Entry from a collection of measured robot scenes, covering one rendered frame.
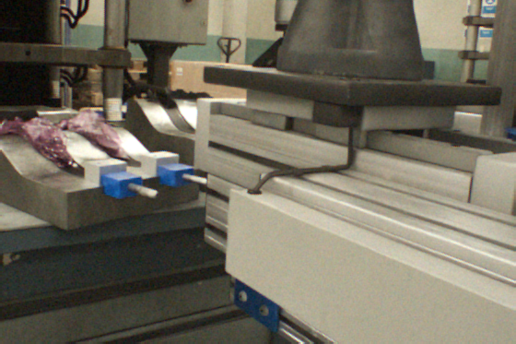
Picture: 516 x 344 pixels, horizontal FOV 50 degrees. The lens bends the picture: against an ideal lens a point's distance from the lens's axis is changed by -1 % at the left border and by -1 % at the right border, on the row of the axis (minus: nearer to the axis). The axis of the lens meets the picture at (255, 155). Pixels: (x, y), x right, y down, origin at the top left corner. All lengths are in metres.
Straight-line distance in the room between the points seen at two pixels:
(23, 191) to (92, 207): 0.12
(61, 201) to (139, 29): 1.13
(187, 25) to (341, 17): 1.43
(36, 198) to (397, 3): 0.57
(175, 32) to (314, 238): 1.60
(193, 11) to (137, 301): 1.18
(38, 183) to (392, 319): 0.62
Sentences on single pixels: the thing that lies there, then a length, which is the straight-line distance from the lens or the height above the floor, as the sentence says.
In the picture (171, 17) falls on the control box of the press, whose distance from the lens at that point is 1.91.
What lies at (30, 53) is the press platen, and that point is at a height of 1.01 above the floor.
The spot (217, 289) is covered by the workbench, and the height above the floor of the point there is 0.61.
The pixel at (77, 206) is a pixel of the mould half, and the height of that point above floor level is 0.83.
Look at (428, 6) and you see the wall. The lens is 8.55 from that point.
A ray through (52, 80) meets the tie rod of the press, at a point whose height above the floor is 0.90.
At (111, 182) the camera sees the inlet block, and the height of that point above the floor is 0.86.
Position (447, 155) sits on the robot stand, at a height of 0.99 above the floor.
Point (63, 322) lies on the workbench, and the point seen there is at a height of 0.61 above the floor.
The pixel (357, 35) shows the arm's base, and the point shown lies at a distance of 0.54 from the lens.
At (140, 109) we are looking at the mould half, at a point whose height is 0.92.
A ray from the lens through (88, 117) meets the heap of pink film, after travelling 1.06.
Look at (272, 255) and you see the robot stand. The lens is 0.40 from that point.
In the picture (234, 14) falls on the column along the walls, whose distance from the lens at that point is 9.19.
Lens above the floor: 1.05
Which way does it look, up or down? 10 degrees down
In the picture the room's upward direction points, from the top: 4 degrees clockwise
